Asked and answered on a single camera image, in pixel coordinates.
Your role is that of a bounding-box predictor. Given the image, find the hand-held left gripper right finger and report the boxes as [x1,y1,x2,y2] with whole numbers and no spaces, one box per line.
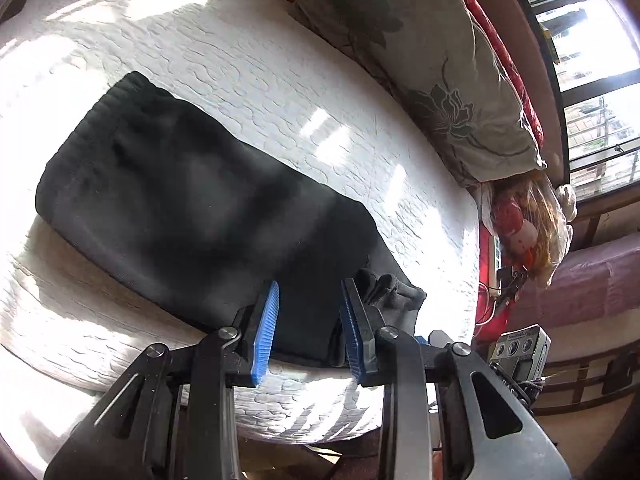
[339,277,572,480]

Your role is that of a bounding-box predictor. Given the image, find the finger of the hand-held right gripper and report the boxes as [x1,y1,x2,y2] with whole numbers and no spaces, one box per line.
[416,330,454,349]

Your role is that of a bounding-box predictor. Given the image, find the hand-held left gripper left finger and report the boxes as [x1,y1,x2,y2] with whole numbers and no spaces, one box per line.
[44,280,281,480]

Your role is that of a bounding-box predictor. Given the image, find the black pants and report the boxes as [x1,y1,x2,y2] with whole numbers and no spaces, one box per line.
[35,71,428,368]

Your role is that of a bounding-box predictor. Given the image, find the white power strip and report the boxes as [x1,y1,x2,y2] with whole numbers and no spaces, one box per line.
[492,236,505,297]

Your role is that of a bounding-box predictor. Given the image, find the pink covered bench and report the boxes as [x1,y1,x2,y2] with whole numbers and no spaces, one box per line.
[507,232,640,413]

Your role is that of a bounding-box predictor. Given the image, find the doll in plastic bag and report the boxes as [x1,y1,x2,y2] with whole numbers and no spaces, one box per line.
[481,172,577,288]

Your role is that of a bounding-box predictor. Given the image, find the white quilted mattress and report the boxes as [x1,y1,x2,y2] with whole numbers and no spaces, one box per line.
[0,0,482,461]

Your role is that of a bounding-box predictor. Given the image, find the grey floral pillow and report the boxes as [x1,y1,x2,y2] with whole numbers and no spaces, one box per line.
[292,0,548,186]

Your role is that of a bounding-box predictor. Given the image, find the red floral blanket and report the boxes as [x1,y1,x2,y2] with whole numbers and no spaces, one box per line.
[277,0,545,133]

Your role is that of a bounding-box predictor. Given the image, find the window with dark frame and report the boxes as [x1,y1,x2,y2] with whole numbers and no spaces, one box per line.
[500,0,640,198]

